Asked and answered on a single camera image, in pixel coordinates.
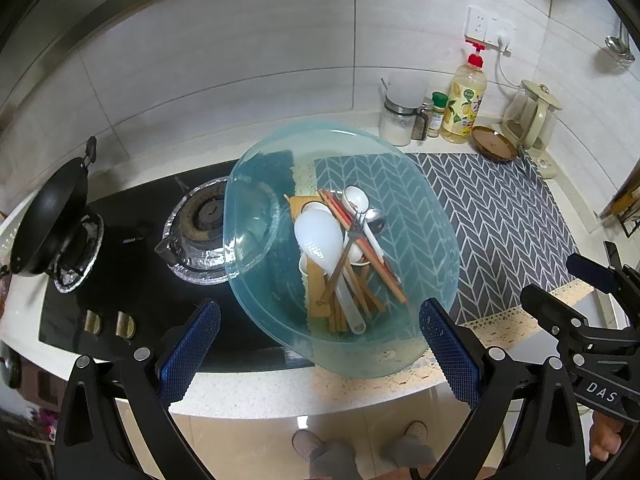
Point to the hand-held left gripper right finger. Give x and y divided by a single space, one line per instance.
447 355

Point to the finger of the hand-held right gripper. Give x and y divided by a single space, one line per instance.
590 267
550 310

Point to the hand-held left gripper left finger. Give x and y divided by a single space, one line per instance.
192 345

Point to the wooden chopstick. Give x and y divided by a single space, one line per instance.
372 297
345 317

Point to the red chopstick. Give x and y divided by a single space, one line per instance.
385 272

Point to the clear blue plastic basin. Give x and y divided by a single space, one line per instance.
420 240

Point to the white ceramic spoon orange print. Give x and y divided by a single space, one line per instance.
357 255

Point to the plain white ceramic spoon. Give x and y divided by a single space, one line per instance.
304 265

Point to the white plastic rice paddle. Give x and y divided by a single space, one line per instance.
317 235

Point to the white ceramic spoon red print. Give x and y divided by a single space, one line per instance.
356 197

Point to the person's right hand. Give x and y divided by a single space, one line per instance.
605 440

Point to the brass stove knob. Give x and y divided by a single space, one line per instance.
125 324
92 321

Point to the wooden rack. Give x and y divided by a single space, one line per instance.
622 202

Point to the foil burner liner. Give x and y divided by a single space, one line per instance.
200 270
75 275

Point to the black gas stove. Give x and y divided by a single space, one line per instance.
140 270

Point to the grey slipper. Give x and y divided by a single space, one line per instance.
320 452
407 447

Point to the grey chevron mat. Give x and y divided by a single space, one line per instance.
500 210

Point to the brown saucer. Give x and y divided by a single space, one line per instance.
492 145

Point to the glass kettle with cream lid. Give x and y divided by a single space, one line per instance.
530 115

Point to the dark round dial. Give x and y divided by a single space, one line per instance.
10 371

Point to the black wok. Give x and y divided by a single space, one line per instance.
45 220

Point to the yellow dish soap pump bottle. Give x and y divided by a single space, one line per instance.
462 105

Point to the spice jar with green lid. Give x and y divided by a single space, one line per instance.
437 117

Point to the pepper jar with metal lid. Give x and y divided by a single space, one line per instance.
421 125

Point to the hanging metal ladle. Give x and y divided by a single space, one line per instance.
617 47

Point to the glass jar of white powder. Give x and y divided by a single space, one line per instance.
397 125

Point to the stainless steel range hood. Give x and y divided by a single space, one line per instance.
55 5

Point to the white wall socket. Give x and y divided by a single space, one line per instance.
487 25

